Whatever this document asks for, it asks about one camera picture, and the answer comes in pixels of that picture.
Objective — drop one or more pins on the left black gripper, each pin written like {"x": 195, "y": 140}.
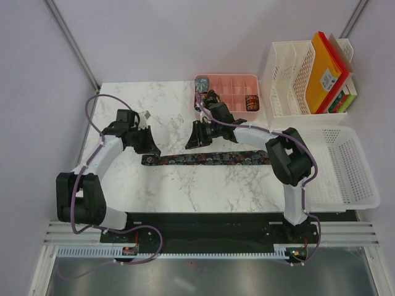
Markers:
{"x": 149, "y": 147}

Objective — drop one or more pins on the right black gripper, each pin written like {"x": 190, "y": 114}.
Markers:
{"x": 197, "y": 137}

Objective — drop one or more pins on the dark floral patterned tie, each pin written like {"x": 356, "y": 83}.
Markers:
{"x": 246, "y": 158}

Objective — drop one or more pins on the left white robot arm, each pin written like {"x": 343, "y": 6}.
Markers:
{"x": 79, "y": 194}

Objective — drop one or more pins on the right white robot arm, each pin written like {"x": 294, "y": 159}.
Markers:
{"x": 289, "y": 157}

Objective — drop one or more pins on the beige floral rolled tie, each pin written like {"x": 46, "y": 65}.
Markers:
{"x": 198, "y": 102}

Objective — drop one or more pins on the black rolled tie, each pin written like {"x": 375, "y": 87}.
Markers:
{"x": 211, "y": 98}

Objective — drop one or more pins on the grey rolled tie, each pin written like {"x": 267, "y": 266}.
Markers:
{"x": 202, "y": 84}

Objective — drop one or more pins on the pink compartment organizer box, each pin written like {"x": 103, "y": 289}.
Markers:
{"x": 232, "y": 89}

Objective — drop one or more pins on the red rolled tie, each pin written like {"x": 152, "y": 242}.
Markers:
{"x": 252, "y": 103}

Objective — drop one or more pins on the white file organizer rack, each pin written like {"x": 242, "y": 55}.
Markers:
{"x": 284, "y": 84}

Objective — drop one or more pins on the orange folder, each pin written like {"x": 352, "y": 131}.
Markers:
{"x": 325, "y": 72}

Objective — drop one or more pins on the green book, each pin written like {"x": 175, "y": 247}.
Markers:
{"x": 342, "y": 102}

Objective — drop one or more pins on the white perforated plastic basket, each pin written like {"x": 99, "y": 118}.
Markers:
{"x": 344, "y": 181}

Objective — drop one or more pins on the red folder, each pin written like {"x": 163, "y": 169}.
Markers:
{"x": 345, "y": 76}

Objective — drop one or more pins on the brown cardboard folder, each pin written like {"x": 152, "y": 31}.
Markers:
{"x": 344, "y": 49}

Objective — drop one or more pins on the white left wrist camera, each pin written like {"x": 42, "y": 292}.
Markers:
{"x": 143, "y": 119}

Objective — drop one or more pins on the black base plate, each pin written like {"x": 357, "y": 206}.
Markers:
{"x": 215, "y": 232}

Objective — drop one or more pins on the white slotted cable duct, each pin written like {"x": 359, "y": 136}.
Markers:
{"x": 74, "y": 251}

